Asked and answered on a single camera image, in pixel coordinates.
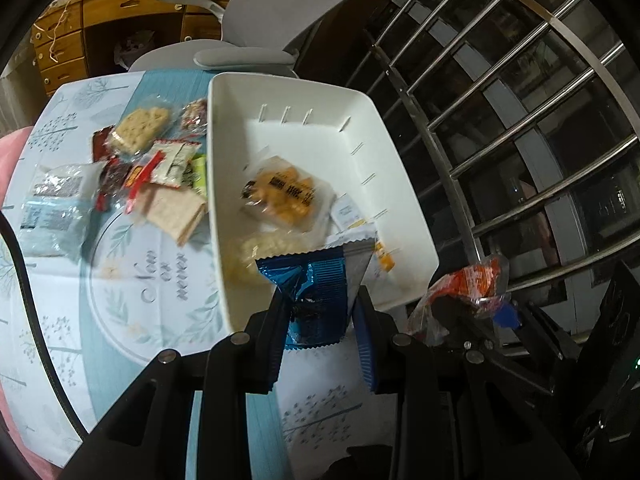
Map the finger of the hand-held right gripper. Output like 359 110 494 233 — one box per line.
492 304 582 362
431 297 567 412

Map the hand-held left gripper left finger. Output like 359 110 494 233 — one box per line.
60 287 291 480

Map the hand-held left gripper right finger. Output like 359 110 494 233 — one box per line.
351 286 581 480

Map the red orange clear packet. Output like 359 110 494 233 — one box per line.
405 254 512 349

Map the blue foil snack packet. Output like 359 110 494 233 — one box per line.
254 251 352 351

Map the rice cracker clear packet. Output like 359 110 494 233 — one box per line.
234 229 312 286

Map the orange bar packet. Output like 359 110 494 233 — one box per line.
374 241 397 269

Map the orange cake clear packet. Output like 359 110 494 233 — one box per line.
239 155 335 234

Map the white plastic bin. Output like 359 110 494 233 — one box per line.
206 72 441 336

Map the white red-edged snack packet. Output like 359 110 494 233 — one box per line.
148 139 201 190

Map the round biscuit clear packet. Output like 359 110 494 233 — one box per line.
110 104 174 156

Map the dark red small packet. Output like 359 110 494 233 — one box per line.
91 127 117 161

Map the clear silver-label cake packet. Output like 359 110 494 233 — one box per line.
30 162 106 201

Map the blue tree-print tablecloth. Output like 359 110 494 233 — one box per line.
0 67 402 480

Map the white small sachet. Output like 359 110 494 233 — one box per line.
329 197 369 231

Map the green snack packet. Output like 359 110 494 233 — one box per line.
188 153 209 196

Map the red yellow snack packet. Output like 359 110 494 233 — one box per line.
122 152 166 214

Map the dark red clear packet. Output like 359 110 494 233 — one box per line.
94 157 132 211

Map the red nut clear packet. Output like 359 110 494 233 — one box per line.
177 98 209 136

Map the light blue packet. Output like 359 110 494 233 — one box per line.
18 194 94 261

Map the crumpled plastic bag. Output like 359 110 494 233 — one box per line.
112 29 156 69

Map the grey office chair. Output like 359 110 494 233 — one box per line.
127 0 377 79

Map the wooden desk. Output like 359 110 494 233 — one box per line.
30 0 252 96

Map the black cable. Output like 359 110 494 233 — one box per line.
0 209 97 442

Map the white cable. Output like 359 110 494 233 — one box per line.
34 0 81 61

